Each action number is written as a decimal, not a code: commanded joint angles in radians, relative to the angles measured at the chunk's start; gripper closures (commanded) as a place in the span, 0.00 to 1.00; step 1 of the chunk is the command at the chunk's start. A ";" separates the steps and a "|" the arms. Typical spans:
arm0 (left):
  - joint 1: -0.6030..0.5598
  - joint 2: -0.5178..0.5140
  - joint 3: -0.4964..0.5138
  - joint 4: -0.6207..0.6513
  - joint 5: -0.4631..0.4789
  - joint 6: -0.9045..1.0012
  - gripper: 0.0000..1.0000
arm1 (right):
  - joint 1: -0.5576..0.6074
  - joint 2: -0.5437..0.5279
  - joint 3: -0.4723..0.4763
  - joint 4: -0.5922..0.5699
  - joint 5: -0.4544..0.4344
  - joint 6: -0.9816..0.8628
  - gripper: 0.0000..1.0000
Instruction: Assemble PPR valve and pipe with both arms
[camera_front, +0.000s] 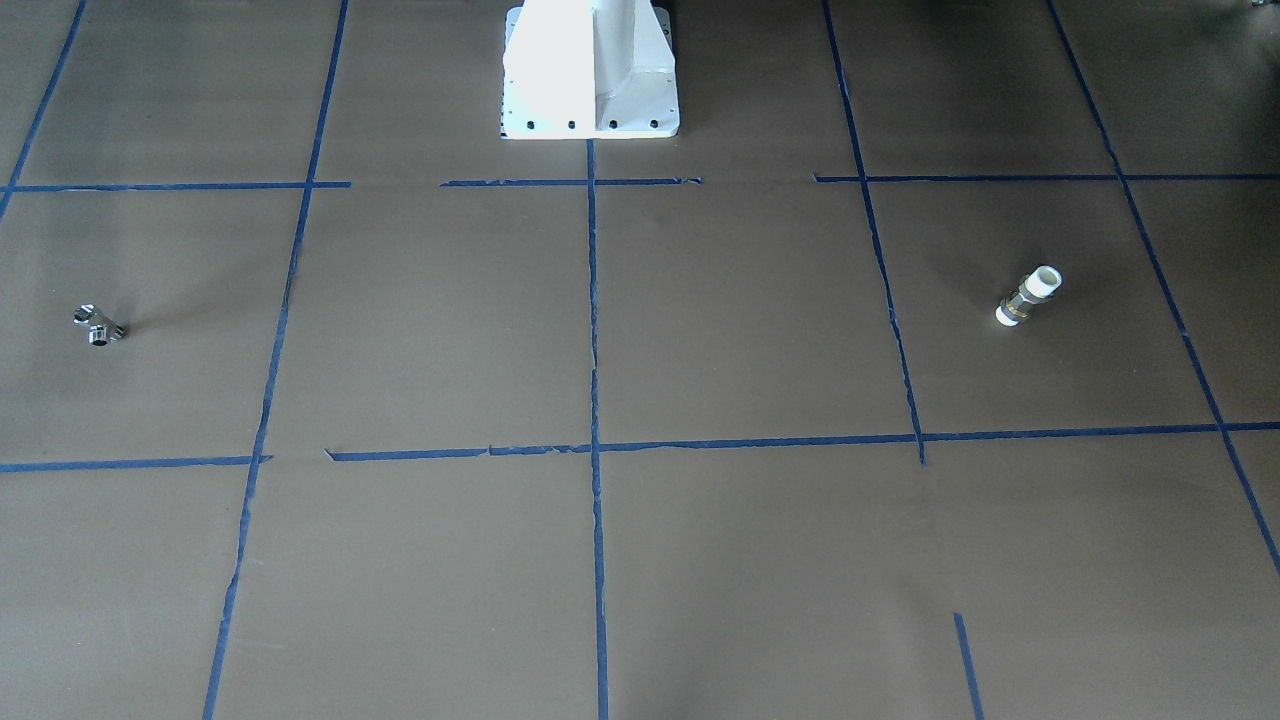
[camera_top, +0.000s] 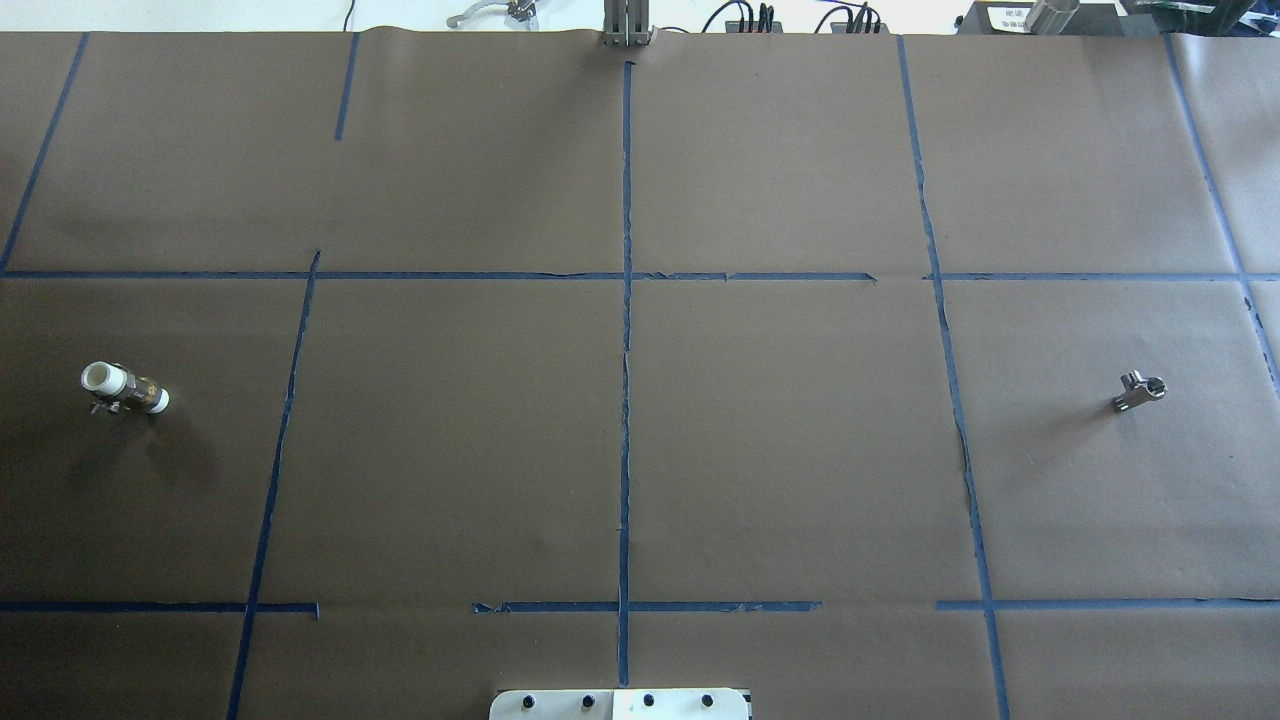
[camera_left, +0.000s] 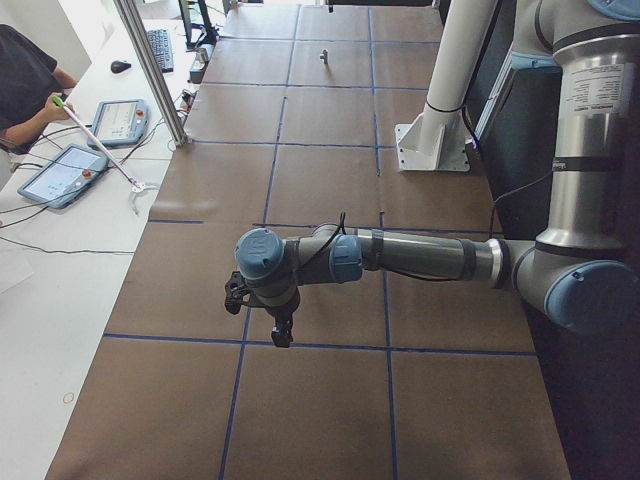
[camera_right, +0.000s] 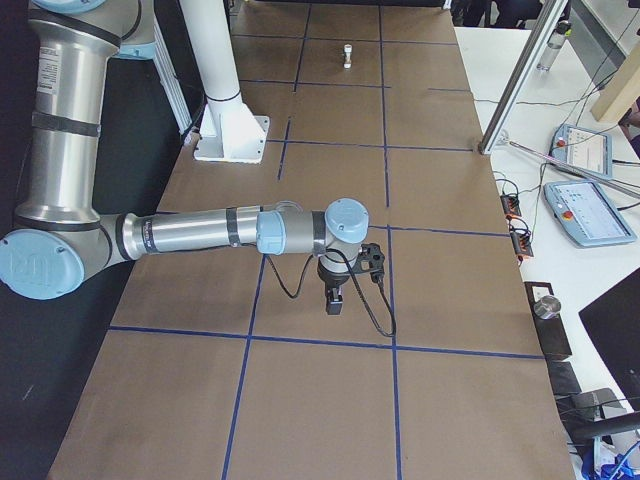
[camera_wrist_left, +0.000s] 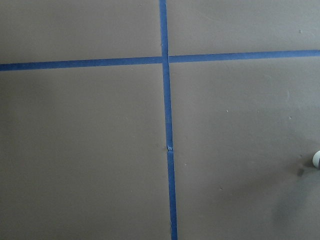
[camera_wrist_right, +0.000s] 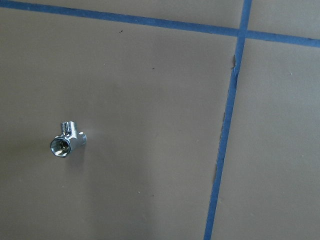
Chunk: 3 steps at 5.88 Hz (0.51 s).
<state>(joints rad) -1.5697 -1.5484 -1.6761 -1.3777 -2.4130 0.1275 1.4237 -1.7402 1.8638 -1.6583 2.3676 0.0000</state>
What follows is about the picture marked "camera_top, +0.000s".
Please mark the white brass PPR pipe fitting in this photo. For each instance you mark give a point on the white brass PPR pipe fitting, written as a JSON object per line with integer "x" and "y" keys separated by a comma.
{"x": 115, "y": 388}

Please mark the upper orange black connector hub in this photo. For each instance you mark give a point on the upper orange black connector hub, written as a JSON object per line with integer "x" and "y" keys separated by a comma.
{"x": 743, "y": 18}

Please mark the orange black connector hub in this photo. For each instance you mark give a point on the orange black connector hub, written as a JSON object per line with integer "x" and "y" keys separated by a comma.
{"x": 743, "y": 18}
{"x": 850, "y": 18}

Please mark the metal clamp tool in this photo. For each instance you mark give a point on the metal clamp tool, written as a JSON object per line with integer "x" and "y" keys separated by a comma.
{"x": 514, "y": 15}

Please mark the lower orange black connector hub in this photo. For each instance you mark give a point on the lower orange black connector hub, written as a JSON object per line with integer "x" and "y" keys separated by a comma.
{"x": 850, "y": 18}

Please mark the black block stand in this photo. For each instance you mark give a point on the black block stand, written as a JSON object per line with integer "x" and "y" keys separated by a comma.
{"x": 1018, "y": 18}

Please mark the metal cylinder weight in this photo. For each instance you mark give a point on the metal cylinder weight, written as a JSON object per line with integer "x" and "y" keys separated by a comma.
{"x": 1049, "y": 17}

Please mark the aluminium profile post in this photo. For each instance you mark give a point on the aluminium profile post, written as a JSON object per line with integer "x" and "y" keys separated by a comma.
{"x": 626, "y": 23}

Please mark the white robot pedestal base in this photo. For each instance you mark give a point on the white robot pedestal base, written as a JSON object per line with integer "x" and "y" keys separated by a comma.
{"x": 623, "y": 703}

